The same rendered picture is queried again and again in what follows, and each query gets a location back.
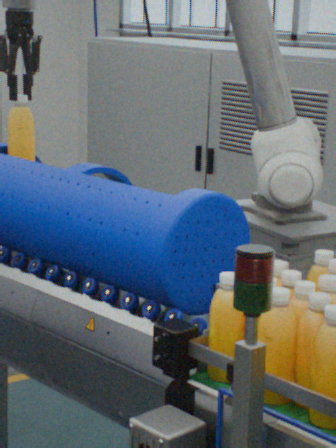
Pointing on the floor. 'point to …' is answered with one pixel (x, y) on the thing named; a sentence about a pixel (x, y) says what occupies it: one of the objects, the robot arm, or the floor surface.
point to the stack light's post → (248, 395)
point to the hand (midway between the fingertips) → (20, 87)
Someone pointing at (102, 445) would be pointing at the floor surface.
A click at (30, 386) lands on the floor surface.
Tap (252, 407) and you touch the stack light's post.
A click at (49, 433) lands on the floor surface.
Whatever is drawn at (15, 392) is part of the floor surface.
